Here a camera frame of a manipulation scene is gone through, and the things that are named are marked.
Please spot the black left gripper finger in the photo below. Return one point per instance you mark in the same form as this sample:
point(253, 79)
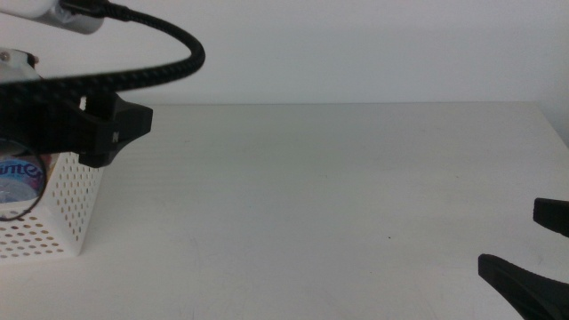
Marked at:
point(124, 124)

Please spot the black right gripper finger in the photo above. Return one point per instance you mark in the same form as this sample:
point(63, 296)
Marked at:
point(553, 215)
point(529, 289)

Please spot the white perforated plastic basket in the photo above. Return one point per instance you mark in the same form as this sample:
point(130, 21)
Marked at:
point(75, 222)

